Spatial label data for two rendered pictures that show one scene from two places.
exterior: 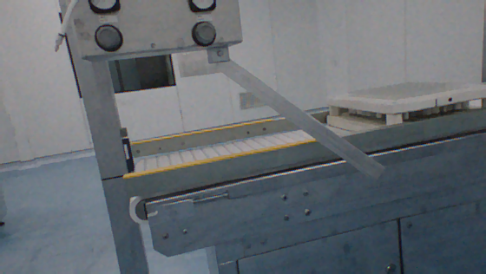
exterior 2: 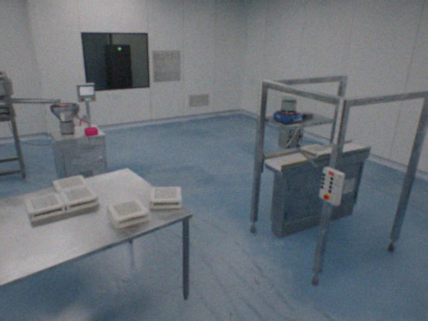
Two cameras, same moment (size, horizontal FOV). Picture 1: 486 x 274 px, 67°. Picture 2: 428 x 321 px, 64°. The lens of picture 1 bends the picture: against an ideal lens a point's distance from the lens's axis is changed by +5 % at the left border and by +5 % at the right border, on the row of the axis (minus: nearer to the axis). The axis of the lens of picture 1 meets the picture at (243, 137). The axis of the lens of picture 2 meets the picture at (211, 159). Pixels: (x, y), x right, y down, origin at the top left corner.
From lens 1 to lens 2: 3.05 m
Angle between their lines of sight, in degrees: 18
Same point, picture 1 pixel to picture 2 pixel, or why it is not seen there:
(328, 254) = (301, 180)
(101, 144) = (259, 156)
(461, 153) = (326, 162)
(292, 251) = (297, 178)
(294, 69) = (225, 82)
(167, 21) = (294, 144)
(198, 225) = (288, 172)
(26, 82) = (54, 79)
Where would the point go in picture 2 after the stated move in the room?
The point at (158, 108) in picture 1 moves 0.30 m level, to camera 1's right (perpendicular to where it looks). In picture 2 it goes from (136, 102) to (150, 101)
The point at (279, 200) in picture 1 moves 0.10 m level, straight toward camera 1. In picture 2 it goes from (299, 169) to (303, 173)
